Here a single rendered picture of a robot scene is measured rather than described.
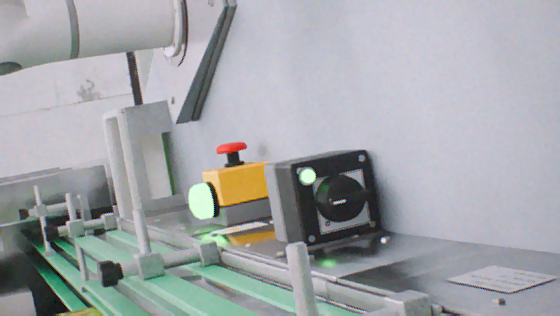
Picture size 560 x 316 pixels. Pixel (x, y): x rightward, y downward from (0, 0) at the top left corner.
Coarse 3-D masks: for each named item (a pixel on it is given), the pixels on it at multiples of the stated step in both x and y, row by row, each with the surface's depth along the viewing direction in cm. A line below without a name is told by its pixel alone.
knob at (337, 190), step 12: (324, 180) 88; (336, 180) 86; (348, 180) 87; (324, 192) 86; (336, 192) 86; (348, 192) 87; (360, 192) 86; (324, 204) 86; (336, 204) 85; (348, 204) 85; (360, 204) 87; (324, 216) 88; (336, 216) 86; (348, 216) 87
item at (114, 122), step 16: (112, 112) 164; (112, 128) 175; (112, 144) 175; (128, 144) 161; (112, 160) 175; (128, 160) 160; (112, 176) 176; (128, 176) 160; (128, 192) 176; (128, 208) 176
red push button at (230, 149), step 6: (228, 144) 117; (234, 144) 117; (240, 144) 117; (246, 144) 118; (216, 150) 118; (222, 150) 117; (228, 150) 117; (234, 150) 117; (240, 150) 117; (228, 156) 118; (234, 156) 118; (228, 162) 118
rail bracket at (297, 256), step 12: (288, 252) 54; (300, 252) 53; (288, 264) 54; (300, 264) 53; (300, 276) 54; (300, 288) 54; (312, 288) 54; (300, 300) 54; (312, 300) 54; (384, 300) 57; (396, 300) 56; (408, 300) 55; (420, 300) 55; (300, 312) 54; (312, 312) 54; (372, 312) 56; (384, 312) 55; (396, 312) 56; (408, 312) 55; (420, 312) 55; (432, 312) 56
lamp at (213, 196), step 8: (200, 184) 117; (208, 184) 116; (192, 192) 116; (200, 192) 115; (208, 192) 116; (216, 192) 116; (192, 200) 116; (200, 200) 115; (208, 200) 115; (216, 200) 116; (192, 208) 117; (200, 208) 115; (208, 208) 115; (216, 208) 116; (200, 216) 116; (208, 216) 116; (216, 216) 117
